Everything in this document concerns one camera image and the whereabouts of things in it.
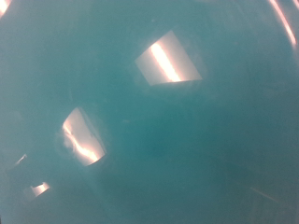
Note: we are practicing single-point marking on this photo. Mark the blue plastic plate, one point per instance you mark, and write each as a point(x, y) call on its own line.
point(187, 140)

